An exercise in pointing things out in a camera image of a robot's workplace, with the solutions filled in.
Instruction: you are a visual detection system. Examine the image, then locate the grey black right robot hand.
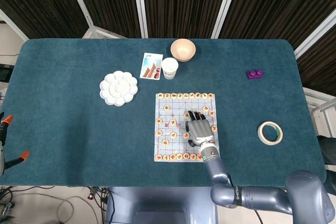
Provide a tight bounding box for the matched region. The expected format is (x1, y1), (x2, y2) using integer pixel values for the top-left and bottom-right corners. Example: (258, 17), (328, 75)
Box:
(185, 110), (215, 148)

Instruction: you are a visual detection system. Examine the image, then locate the white xiangqi board sheet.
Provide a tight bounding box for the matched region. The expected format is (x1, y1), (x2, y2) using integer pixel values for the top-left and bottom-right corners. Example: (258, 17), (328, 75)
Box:
(153, 92), (219, 163)

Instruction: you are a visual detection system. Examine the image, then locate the white paper cup blue print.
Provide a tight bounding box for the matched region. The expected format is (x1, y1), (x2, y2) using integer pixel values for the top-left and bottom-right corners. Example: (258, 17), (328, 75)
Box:
(161, 58), (180, 80)

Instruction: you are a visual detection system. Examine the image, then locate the beige bowl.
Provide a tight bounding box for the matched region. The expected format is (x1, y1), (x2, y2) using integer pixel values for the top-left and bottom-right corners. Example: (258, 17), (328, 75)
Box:
(170, 38), (196, 63)

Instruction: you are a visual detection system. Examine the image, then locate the white metal frame rack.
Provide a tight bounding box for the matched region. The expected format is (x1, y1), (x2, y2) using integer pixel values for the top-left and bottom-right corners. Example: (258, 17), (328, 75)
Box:
(303, 87), (336, 137)

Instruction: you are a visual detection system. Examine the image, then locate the black chair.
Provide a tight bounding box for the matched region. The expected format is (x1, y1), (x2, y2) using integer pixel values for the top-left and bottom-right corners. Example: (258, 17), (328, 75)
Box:
(316, 134), (336, 166)

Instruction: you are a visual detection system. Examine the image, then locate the white floor cable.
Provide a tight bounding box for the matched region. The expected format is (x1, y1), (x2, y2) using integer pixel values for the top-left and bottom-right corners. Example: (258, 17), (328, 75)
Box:
(39, 195), (77, 224)

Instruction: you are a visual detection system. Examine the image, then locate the black floor cable bundle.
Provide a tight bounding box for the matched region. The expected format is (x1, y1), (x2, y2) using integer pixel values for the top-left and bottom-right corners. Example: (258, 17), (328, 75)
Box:
(86, 186), (111, 212)

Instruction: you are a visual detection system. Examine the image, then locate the white flower-shaped paint palette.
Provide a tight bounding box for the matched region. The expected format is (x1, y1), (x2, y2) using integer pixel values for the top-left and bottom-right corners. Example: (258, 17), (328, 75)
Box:
(99, 70), (139, 106)

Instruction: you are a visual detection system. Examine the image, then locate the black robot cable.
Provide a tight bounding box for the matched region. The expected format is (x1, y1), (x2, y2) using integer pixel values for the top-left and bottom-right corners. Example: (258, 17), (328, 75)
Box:
(251, 209), (264, 224)

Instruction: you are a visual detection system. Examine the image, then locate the building photo postcard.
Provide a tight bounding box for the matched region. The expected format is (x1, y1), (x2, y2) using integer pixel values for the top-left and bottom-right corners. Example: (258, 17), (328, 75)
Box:
(139, 52), (164, 80)

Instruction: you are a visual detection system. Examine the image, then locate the purple toy building block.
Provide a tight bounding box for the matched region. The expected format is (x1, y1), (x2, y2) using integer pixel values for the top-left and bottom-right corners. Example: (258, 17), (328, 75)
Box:
(246, 69), (265, 80)

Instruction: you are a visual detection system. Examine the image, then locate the beige masking tape roll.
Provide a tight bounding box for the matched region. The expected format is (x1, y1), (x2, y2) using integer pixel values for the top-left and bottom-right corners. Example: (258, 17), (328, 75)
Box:
(257, 121), (284, 146)

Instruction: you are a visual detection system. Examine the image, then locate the white partition frame post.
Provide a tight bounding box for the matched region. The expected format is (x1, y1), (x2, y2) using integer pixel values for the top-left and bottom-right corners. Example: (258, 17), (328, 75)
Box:
(293, 13), (336, 60)
(64, 0), (96, 29)
(211, 0), (243, 39)
(132, 0), (149, 38)
(0, 8), (29, 41)

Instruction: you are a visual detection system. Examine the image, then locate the white partition base foot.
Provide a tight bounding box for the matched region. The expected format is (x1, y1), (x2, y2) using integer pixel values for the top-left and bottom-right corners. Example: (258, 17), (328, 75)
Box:
(82, 26), (128, 39)

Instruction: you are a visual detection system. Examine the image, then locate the teal velvet tablecloth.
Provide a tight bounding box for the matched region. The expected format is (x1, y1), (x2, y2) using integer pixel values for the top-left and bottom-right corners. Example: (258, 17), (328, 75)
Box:
(0, 38), (328, 188)

